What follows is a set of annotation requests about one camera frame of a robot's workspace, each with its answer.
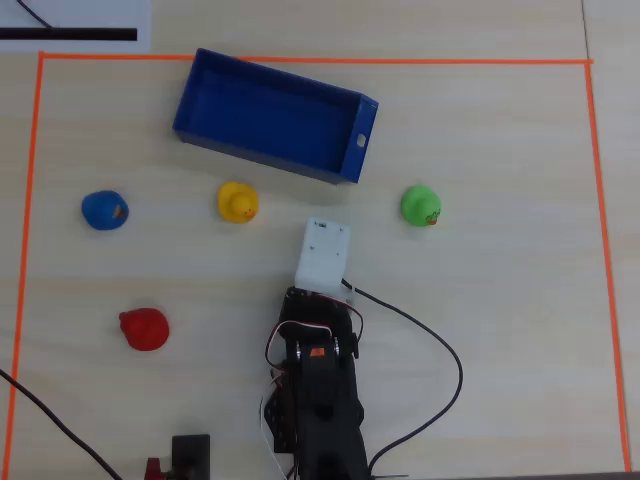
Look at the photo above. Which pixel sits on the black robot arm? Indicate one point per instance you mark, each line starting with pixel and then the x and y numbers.
pixel 325 410

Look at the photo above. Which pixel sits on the yellow rubber duck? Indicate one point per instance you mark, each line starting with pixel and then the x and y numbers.
pixel 236 201

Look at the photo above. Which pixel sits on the green rubber duck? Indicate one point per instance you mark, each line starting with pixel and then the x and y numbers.
pixel 419 205

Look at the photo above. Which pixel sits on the red rubber duck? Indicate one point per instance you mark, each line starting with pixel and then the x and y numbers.
pixel 146 330

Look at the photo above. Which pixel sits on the blue rectangular plastic box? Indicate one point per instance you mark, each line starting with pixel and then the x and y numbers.
pixel 275 120

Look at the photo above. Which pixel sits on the blue rubber duck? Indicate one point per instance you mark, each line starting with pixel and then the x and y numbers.
pixel 102 211

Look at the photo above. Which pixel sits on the black table clamp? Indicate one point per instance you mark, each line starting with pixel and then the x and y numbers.
pixel 191 455

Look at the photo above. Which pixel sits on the orange tape strip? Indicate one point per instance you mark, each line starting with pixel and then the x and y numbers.
pixel 605 250
pixel 25 250
pixel 350 60

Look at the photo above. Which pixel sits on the black flat bar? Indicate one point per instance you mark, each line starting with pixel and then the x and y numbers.
pixel 75 34

